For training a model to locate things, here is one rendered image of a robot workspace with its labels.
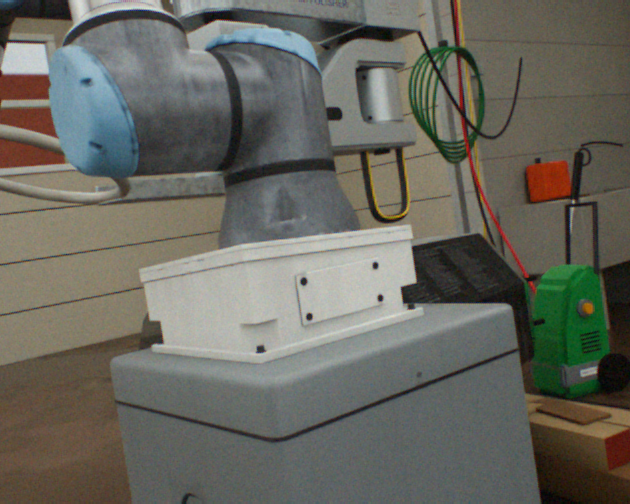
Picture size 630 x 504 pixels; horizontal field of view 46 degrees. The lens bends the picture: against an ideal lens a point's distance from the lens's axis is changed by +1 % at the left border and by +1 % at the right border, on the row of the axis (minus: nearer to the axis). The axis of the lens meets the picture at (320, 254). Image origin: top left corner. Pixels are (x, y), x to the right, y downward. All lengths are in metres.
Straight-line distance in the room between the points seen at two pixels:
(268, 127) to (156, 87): 0.15
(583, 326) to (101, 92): 2.98
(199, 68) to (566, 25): 5.39
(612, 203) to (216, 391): 4.40
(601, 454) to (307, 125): 1.65
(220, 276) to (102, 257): 7.58
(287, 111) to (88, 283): 7.48
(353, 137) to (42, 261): 6.07
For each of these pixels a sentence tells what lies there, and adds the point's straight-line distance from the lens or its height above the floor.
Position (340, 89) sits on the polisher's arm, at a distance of 2.44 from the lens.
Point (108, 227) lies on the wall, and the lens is 8.46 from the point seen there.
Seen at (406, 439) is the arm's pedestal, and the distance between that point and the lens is 0.85.
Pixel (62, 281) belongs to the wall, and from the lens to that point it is 8.25.
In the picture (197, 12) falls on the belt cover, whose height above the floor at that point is 1.61.
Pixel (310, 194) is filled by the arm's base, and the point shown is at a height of 1.03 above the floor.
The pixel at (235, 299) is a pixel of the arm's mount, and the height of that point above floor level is 0.92.
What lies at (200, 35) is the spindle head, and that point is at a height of 1.56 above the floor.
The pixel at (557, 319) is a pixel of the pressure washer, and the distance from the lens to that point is 3.54.
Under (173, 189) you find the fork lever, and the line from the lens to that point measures 2.00.
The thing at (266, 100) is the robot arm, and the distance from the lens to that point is 0.92.
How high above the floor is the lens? 1.00
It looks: 3 degrees down
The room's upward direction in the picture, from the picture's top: 9 degrees counter-clockwise
